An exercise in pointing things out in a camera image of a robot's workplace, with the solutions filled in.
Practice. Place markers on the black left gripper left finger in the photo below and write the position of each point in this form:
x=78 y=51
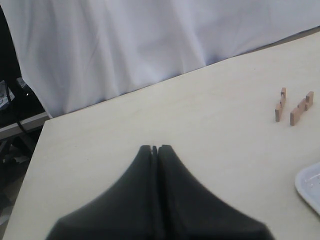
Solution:
x=123 y=212

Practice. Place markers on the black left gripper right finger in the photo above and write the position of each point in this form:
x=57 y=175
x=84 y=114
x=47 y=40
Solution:
x=192 y=212

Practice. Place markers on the wooden notched piece three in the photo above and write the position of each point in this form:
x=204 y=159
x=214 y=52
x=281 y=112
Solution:
x=280 y=105

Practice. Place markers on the wooden notched piece four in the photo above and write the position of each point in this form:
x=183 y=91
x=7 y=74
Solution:
x=302 y=107

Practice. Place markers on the white plastic tray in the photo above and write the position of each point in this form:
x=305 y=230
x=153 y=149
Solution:
x=307 y=184

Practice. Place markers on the black equipment beside table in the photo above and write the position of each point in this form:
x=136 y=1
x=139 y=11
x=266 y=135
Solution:
x=20 y=104

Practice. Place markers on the white backdrop curtain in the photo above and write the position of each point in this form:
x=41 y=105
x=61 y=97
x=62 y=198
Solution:
x=76 y=53

